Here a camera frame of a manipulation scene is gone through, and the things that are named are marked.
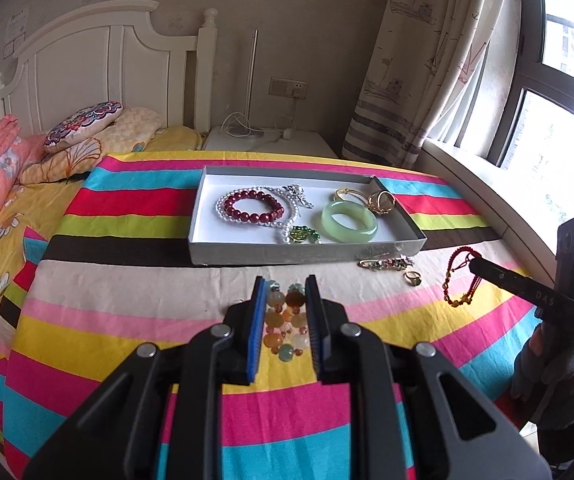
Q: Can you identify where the person's right hand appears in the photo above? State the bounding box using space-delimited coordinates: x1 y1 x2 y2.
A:
509 324 574 442

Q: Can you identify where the multicoloured stone bead bracelet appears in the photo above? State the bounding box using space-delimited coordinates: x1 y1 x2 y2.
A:
264 280 313 364

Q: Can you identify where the dark red bead bracelet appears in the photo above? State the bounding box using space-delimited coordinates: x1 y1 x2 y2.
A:
222 187 288 226

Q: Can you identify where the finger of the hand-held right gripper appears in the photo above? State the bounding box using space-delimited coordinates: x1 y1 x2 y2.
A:
468 257 538 307

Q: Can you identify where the green bead bracelet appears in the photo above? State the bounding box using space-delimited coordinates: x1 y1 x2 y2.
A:
289 225 323 246

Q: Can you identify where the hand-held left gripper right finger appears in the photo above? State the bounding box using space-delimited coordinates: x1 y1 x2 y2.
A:
305 274 554 480

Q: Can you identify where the gold filigree bangle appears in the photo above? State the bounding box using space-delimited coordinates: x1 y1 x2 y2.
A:
334 186 375 204

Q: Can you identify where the red rope bracelet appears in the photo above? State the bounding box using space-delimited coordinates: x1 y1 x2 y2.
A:
442 246 486 309

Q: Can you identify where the flower brooch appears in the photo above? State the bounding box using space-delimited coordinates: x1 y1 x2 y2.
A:
357 254 416 272

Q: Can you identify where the white cable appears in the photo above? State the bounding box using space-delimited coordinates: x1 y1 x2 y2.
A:
219 111 249 136

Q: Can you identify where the striped bed sheet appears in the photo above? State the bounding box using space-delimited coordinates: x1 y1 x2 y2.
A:
0 152 558 480

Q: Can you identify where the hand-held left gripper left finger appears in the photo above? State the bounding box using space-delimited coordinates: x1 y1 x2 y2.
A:
21 275 268 480

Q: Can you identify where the white nightstand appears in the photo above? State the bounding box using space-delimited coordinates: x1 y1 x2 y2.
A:
202 126 341 160

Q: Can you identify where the white wooden headboard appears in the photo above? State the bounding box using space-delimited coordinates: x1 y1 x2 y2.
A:
0 0 218 142

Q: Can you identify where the embroidered cushion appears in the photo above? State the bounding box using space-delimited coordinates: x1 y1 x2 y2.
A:
43 101 124 155

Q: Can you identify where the dark window frame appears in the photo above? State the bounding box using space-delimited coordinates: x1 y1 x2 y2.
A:
487 0 574 233

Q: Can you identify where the white desk lamp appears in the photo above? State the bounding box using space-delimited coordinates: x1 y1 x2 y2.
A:
226 29 267 140

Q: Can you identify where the yellow floral bed sheet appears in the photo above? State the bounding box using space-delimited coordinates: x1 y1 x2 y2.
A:
0 125 204 363

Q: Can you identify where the white pearl necklace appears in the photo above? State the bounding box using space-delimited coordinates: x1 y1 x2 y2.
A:
214 185 309 245

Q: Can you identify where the white window sill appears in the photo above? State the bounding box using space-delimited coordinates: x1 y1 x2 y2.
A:
419 137 568 282

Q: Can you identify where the yellow patterned pillow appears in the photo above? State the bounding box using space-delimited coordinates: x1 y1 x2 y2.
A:
17 106 168 185

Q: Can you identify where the light green jade bangle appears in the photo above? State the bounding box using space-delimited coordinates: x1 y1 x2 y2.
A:
321 199 379 244

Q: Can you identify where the smooth gold bangle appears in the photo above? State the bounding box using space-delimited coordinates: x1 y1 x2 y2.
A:
366 190 398 216

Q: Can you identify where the silver dragonfly brooch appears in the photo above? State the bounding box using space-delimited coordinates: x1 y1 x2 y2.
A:
282 183 316 211

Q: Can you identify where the white wall notice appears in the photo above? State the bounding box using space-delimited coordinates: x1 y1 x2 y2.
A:
4 7 31 59

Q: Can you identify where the grey cardboard box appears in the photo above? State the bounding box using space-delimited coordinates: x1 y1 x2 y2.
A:
187 165 428 267

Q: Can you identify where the wall socket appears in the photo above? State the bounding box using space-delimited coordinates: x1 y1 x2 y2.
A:
268 77 309 100

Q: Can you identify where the printed curtain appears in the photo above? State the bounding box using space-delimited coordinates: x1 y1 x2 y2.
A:
342 0 524 169

